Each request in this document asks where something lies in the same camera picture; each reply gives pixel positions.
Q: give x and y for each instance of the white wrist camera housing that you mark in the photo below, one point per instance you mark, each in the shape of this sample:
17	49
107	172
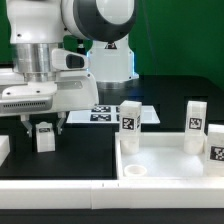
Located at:
66	60

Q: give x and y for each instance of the white marker sheet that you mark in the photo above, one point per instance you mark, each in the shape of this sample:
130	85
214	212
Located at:
109	114

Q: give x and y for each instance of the white square table top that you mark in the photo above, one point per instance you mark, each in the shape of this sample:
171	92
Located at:
159	155

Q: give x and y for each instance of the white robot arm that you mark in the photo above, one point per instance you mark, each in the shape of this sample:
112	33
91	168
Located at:
45	77

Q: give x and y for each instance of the white front obstacle rail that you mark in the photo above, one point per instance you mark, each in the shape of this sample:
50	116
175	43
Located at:
131	194

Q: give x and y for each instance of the white left obstacle rail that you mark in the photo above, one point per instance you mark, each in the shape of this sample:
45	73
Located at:
4	148

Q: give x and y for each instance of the white obstacle rail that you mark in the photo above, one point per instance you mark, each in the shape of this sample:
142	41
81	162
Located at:
131	194
4	148

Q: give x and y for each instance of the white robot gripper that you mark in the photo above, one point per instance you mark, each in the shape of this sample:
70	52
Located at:
71	91

